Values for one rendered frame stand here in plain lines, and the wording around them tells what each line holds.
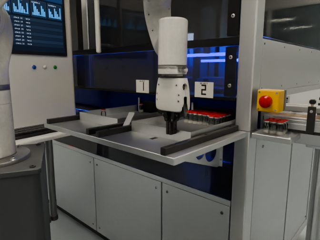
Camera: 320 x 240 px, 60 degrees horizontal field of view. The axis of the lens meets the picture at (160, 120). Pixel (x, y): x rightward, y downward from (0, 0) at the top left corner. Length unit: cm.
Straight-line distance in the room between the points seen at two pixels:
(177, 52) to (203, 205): 68
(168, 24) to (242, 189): 64
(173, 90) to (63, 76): 95
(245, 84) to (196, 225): 64
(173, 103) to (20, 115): 91
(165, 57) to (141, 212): 93
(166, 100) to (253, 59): 35
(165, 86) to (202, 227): 68
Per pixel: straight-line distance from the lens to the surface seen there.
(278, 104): 96
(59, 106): 162
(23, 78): 151
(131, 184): 149
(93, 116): 117
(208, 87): 107
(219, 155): 108
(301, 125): 106
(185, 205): 127
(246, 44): 100
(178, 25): 79
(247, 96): 100
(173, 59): 78
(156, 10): 86
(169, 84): 79
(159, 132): 90
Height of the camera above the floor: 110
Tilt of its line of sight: 10 degrees down
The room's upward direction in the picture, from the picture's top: straight up
